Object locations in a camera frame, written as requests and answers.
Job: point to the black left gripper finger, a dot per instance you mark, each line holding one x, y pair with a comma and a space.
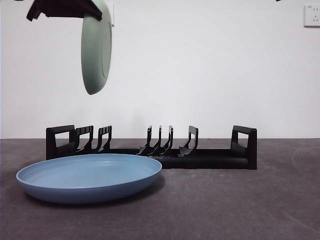
60, 8

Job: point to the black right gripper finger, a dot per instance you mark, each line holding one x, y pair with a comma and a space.
98, 13

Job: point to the pale green round plate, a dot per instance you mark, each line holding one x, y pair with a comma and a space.
93, 55

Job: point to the blue round plate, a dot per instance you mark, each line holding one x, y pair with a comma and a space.
75, 185

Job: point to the black plastic plate rack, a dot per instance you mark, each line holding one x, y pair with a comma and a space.
212, 161

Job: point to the white wall socket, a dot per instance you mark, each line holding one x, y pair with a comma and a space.
312, 16
113, 15

